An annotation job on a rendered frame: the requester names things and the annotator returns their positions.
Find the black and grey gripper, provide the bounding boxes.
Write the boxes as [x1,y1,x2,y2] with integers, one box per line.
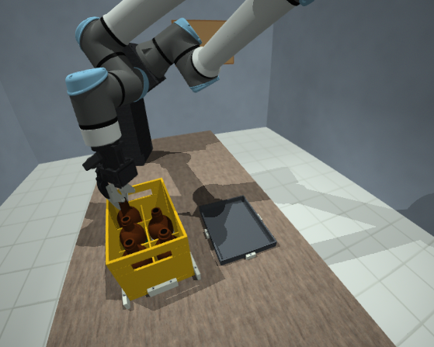
[91,140,138,210]

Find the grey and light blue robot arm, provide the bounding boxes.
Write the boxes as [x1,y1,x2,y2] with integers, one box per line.
[65,0,314,147]

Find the yellow bottle crate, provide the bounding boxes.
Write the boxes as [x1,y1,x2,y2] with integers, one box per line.
[106,178,195,300]

